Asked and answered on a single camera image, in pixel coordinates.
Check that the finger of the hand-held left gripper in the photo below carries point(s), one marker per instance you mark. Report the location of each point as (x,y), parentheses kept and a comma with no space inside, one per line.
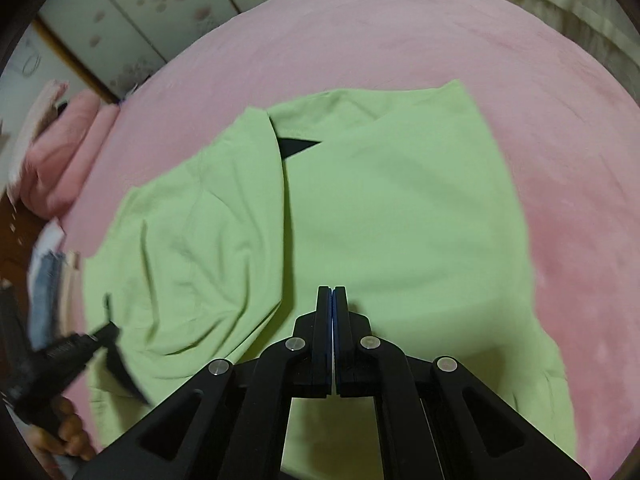
(104,336)

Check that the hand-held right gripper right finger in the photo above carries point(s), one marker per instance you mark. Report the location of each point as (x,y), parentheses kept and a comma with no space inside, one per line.
(341,330)

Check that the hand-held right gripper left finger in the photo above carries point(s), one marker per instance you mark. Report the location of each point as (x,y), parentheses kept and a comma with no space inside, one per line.
(325,330)

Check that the green and black hooded jacket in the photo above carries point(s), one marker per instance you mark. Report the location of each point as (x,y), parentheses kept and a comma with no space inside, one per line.
(400,210)

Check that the folded cream clothes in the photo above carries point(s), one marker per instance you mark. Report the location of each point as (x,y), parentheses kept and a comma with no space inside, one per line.
(71,285)

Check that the person's left hand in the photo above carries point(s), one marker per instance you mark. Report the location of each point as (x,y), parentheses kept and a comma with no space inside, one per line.
(70,430)

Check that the folded blue jeans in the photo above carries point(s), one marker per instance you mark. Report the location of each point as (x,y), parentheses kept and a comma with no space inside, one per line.
(47,282)

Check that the white printed pillow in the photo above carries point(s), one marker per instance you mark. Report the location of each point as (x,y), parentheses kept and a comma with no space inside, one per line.
(50,237)

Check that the brown wooden headboard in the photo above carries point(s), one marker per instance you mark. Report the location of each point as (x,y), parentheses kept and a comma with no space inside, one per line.
(15,240)

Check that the folded pink quilt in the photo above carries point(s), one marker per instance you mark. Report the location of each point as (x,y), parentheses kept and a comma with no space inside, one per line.
(65,160)

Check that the pink lace-trimmed pillow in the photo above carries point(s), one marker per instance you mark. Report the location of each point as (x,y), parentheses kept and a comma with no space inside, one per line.
(42,105)

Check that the pink bed blanket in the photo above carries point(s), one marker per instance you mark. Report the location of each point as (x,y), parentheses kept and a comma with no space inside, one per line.
(400,35)

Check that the floral wardrobe doors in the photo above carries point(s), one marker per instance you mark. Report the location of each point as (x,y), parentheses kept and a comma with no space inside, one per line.
(150,10)

